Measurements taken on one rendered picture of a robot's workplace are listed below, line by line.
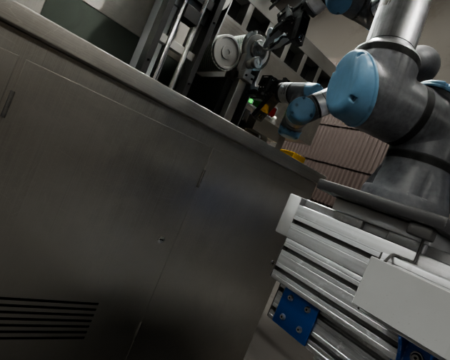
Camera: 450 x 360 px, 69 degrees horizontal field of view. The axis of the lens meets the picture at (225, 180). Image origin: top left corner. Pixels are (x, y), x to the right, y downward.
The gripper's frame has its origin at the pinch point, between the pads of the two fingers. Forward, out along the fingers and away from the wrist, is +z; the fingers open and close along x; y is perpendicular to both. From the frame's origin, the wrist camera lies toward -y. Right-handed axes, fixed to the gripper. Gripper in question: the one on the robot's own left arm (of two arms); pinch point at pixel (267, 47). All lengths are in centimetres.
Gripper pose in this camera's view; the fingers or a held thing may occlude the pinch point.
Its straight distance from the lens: 135.9
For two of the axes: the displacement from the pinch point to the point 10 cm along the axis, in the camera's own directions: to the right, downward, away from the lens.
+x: -7.2, -2.9, -6.2
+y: -0.7, -8.7, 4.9
